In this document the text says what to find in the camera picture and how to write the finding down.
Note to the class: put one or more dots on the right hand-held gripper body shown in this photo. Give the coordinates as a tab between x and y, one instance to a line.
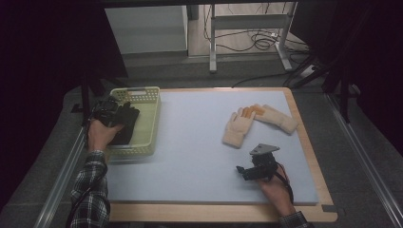
264	163

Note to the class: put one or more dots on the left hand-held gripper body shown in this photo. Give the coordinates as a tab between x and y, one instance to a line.
107	112

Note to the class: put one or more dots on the pale green plastic basket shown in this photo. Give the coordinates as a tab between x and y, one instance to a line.
147	122

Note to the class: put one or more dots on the cream knit glove orange fingertips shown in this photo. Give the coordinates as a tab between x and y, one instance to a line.
237	128
278	118

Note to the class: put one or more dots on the person's left hand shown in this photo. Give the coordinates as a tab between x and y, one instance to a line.
99	136

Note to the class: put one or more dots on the person's right hand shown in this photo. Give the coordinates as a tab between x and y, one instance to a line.
280	194

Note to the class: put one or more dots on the black metal stand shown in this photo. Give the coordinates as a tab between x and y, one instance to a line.
85	95
344	101

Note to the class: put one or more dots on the light blue foam mat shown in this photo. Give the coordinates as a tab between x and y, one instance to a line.
206	161

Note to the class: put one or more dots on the dark curtain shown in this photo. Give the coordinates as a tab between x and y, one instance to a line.
38	63
380	47

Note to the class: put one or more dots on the white cabinet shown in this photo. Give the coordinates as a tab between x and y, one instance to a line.
145	31

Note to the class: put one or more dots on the white power strip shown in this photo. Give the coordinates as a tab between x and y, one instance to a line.
308	71

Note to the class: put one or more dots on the aluminium rail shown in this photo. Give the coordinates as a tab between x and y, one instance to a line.
60	186
364	161

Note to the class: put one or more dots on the white metal desk frame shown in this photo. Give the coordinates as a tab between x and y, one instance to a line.
250	21

